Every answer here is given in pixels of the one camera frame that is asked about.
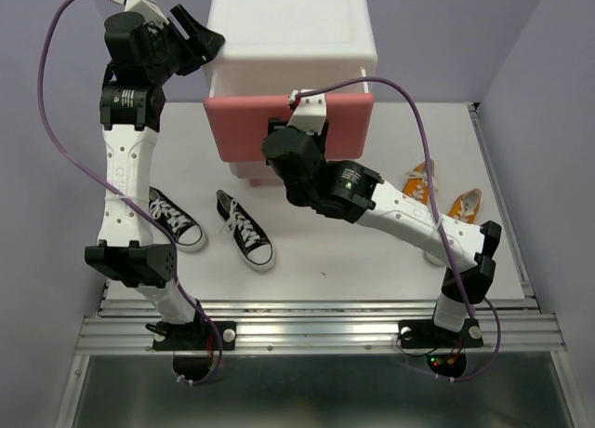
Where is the right black canvas sneaker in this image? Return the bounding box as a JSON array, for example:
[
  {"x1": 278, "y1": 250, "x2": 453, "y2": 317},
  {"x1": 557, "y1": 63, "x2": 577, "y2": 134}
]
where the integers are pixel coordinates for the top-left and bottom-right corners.
[{"x1": 216, "y1": 190, "x2": 276, "y2": 273}]

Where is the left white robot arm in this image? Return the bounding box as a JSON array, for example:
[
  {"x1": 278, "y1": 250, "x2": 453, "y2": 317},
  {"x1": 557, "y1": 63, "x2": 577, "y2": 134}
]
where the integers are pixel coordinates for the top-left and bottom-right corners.
[{"x1": 85, "y1": 5, "x2": 225, "y2": 348}]

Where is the dark pink drawer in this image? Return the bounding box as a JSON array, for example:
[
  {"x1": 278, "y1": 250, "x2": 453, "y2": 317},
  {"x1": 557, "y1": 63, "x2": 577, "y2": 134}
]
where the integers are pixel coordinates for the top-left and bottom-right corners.
[{"x1": 204, "y1": 93, "x2": 375, "y2": 163}]

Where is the black canvas sneaker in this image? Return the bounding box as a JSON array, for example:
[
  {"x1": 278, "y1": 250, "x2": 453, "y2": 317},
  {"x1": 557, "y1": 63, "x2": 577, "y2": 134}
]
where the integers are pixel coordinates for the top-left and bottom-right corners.
[
  {"x1": 149, "y1": 187, "x2": 207, "y2": 253},
  {"x1": 216, "y1": 190, "x2": 276, "y2": 273}
]

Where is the light pink lower drawer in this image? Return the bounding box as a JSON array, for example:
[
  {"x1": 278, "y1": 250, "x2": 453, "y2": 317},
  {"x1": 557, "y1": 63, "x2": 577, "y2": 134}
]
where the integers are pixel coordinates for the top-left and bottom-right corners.
[{"x1": 229, "y1": 161, "x2": 278, "y2": 181}]

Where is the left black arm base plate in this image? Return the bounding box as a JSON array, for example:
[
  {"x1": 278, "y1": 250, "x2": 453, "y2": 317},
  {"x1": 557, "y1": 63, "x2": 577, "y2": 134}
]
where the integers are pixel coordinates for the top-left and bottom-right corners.
[{"x1": 145, "y1": 320, "x2": 237, "y2": 352}]

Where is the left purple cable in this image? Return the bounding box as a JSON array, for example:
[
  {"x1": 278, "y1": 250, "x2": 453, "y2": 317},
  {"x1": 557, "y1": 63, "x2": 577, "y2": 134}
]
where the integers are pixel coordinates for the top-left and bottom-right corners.
[{"x1": 36, "y1": 0, "x2": 225, "y2": 387}]

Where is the left black canvas sneaker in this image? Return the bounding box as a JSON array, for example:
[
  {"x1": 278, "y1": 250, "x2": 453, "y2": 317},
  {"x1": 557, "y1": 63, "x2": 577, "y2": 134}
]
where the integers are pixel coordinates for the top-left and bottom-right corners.
[{"x1": 149, "y1": 187, "x2": 207, "y2": 253}]

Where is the aluminium mounting rail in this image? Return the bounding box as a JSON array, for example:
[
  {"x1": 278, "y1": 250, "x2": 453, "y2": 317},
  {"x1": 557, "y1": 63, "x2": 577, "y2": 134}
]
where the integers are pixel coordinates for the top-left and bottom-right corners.
[{"x1": 75, "y1": 299, "x2": 566, "y2": 355}]

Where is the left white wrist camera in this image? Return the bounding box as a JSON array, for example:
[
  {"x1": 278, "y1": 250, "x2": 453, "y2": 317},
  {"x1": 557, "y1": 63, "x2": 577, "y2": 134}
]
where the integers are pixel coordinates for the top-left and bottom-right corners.
[{"x1": 110, "y1": 0, "x2": 166, "y2": 23}]

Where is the orange canvas sneaker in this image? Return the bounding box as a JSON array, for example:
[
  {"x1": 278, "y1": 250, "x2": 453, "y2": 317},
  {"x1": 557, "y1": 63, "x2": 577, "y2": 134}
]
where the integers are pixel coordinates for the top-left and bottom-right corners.
[
  {"x1": 402, "y1": 160, "x2": 439, "y2": 205},
  {"x1": 425, "y1": 187, "x2": 483, "y2": 266}
]

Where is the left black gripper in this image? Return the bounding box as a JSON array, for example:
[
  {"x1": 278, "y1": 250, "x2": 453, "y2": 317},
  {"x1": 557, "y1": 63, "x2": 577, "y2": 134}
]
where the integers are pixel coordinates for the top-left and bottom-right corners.
[{"x1": 148, "y1": 5, "x2": 228, "y2": 85}]

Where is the white shoe cabinet body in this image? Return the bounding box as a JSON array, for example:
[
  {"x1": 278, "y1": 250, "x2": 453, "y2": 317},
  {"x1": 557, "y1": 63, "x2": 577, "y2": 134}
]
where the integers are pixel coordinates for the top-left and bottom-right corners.
[{"x1": 204, "y1": 0, "x2": 378, "y2": 187}]

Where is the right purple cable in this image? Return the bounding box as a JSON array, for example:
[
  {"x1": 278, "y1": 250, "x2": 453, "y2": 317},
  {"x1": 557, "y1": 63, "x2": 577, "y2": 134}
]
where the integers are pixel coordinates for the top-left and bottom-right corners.
[{"x1": 290, "y1": 76, "x2": 502, "y2": 384}]

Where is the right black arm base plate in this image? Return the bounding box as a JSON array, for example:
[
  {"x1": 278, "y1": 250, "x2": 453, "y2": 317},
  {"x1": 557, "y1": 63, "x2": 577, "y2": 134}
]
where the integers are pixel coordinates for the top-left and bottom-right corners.
[{"x1": 398, "y1": 318, "x2": 484, "y2": 350}]

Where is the purple cable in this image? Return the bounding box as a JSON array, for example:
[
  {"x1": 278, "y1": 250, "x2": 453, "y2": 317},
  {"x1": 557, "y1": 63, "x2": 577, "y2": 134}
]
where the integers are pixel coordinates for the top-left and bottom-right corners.
[
  {"x1": 36, "y1": 0, "x2": 225, "y2": 387},
  {"x1": 290, "y1": 76, "x2": 502, "y2": 384}
]

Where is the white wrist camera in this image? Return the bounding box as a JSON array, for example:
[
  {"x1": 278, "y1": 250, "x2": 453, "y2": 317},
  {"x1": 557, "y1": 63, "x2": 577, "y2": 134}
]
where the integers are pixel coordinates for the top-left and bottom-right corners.
[
  {"x1": 287, "y1": 90, "x2": 327, "y2": 136},
  {"x1": 110, "y1": 0, "x2": 166, "y2": 23}
]

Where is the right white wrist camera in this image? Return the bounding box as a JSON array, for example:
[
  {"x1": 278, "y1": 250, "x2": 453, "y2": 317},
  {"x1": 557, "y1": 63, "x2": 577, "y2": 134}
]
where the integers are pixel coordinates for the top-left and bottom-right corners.
[{"x1": 287, "y1": 90, "x2": 327, "y2": 136}]

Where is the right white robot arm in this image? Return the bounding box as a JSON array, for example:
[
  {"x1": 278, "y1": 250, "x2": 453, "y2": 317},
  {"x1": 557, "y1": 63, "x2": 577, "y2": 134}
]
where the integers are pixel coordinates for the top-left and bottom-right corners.
[{"x1": 261, "y1": 127, "x2": 502, "y2": 344}]

